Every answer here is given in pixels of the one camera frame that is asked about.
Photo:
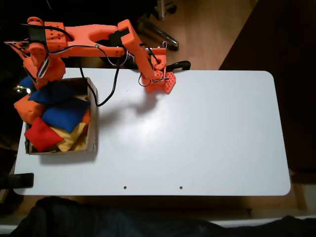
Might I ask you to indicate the black table clamp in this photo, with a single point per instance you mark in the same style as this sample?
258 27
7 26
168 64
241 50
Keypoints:
22 180
182 64

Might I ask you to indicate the brown cardboard box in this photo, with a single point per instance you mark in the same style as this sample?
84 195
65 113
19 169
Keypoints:
92 123

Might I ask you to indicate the red bean bag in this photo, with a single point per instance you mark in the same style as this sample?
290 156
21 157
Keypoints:
42 135

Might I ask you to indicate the orange bean bag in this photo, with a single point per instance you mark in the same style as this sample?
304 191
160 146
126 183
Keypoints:
27 108
87 118

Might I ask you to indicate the blue bean bag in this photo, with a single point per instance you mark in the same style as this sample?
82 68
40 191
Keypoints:
54 95
66 114

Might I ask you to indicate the yellow bean bag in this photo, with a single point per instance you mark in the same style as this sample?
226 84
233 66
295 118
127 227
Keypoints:
71 142

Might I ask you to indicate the orange camera mount with camera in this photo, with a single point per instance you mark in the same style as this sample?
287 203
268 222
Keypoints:
17 47

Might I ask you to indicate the person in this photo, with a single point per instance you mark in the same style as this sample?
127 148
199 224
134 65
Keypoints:
98 222

